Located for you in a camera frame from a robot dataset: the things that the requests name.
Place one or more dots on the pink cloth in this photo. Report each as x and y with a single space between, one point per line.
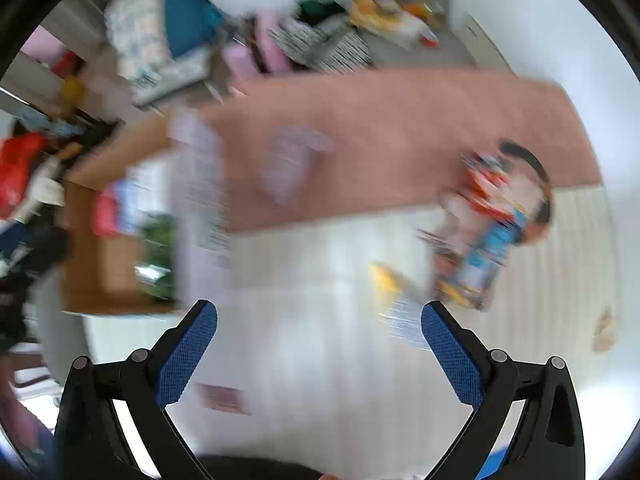
272 45

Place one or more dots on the cardboard box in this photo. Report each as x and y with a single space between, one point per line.
85 260

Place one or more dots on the floral patterned cloth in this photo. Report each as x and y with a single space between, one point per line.
132 35

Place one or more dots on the white striped packet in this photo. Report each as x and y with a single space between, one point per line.
405 320

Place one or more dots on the red plastic bag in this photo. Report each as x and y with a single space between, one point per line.
17 175

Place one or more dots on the black white striped cloth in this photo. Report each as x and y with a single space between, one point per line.
325 50

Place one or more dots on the pink blanket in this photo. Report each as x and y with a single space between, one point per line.
400 135

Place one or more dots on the pale purple cloth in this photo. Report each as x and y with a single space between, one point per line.
295 165

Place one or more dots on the yellow soft item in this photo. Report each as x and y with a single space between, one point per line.
385 277

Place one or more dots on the red packet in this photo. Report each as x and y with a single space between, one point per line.
105 212

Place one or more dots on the colourful printed packet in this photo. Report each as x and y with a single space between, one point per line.
480 255

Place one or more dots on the person's left forearm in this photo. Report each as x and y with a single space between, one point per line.
17 410

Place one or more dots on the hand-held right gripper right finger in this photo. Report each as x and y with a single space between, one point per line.
452 355

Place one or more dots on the yellow orange pile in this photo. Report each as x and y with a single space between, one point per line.
385 17

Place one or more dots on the dark green cloth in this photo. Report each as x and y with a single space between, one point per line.
320 10

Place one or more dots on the black curved band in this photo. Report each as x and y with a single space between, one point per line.
527 157

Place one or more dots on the green item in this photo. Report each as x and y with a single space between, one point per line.
160 255

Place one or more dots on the blue cloth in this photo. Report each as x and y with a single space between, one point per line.
182 10

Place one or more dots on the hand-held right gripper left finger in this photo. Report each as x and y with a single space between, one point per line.
187 355

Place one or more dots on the white printed paper strip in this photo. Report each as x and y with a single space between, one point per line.
200 185

